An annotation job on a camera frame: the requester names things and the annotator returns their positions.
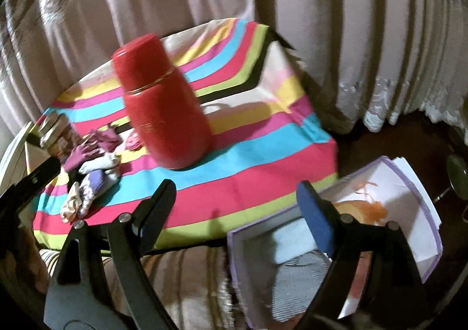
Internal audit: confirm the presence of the dark round object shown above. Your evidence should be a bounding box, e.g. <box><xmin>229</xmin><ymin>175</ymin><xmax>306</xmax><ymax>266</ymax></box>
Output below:
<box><xmin>447</xmin><ymin>154</ymin><xmax>468</xmax><ymax>202</ymax></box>

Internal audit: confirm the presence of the light blue plush pouch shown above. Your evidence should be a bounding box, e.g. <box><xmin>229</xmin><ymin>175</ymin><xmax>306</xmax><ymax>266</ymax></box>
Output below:
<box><xmin>271</xmin><ymin>222</ymin><xmax>316</xmax><ymax>265</ymax></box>

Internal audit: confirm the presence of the person's left forearm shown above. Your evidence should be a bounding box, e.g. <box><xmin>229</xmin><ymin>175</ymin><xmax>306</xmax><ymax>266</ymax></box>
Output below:
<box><xmin>0</xmin><ymin>220</ymin><xmax>52</xmax><ymax>301</ymax></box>

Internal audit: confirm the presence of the colourful striped tablecloth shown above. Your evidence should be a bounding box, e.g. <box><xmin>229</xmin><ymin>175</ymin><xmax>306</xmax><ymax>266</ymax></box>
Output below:
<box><xmin>32</xmin><ymin>18</ymin><xmax>339</xmax><ymax>252</ymax></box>

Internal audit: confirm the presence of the black white checkered cloth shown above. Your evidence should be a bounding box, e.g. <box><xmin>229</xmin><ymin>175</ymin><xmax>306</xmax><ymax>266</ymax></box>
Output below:
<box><xmin>272</xmin><ymin>253</ymin><xmax>333</xmax><ymax>316</ymax></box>

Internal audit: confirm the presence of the mauve shiny cloth pouch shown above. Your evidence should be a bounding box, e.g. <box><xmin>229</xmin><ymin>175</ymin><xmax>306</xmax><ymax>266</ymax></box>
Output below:
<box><xmin>64</xmin><ymin>143</ymin><xmax>96</xmax><ymax>171</ymax></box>

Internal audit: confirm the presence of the lavender cardboard box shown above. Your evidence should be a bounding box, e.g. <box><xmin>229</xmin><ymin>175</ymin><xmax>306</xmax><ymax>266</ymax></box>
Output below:
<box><xmin>227</xmin><ymin>155</ymin><xmax>443</xmax><ymax>319</ymax></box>

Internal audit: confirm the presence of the white sock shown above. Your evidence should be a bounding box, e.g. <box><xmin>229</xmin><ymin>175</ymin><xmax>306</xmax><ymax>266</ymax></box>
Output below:
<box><xmin>78</xmin><ymin>154</ymin><xmax>121</xmax><ymax>174</ymax></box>

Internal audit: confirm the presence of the beige curtain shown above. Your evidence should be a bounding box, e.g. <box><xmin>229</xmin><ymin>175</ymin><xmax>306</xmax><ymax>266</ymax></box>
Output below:
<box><xmin>0</xmin><ymin>0</ymin><xmax>468</xmax><ymax>133</ymax></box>

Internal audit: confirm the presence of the cream printed cloth pouch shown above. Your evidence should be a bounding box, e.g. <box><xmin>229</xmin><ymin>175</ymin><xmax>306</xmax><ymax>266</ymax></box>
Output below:
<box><xmin>60</xmin><ymin>182</ymin><xmax>87</xmax><ymax>223</ymax></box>

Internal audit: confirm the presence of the red thermos flask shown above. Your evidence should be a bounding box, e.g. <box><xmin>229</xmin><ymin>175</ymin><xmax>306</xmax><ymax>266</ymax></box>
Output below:
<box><xmin>112</xmin><ymin>33</ymin><xmax>214</xmax><ymax>170</ymax></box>

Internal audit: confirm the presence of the orange organza bag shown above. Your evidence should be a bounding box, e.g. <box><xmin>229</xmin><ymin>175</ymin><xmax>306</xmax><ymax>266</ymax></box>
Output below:
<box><xmin>334</xmin><ymin>178</ymin><xmax>390</xmax><ymax>226</ymax></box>

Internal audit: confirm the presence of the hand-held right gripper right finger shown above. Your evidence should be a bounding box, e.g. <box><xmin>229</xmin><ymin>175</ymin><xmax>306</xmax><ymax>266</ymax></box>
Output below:
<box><xmin>295</xmin><ymin>180</ymin><xmax>429</xmax><ymax>330</ymax></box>

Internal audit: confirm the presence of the purple white patterned pouch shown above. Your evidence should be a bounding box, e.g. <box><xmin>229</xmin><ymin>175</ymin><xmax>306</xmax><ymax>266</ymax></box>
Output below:
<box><xmin>78</xmin><ymin>168</ymin><xmax>119</xmax><ymax>214</ymax></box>

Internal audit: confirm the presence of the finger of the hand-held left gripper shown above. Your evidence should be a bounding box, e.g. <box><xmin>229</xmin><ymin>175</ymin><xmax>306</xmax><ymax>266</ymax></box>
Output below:
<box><xmin>15</xmin><ymin>157</ymin><xmax>61</xmax><ymax>192</ymax></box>

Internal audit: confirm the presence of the gold lidded snack jar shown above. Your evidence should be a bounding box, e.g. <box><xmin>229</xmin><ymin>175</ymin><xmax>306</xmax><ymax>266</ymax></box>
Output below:
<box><xmin>38</xmin><ymin>114</ymin><xmax>79</xmax><ymax>159</ymax></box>

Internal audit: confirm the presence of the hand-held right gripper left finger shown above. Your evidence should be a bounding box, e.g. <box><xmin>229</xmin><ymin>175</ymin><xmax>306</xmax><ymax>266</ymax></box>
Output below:
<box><xmin>43</xmin><ymin>179</ymin><xmax>183</xmax><ymax>330</ymax></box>

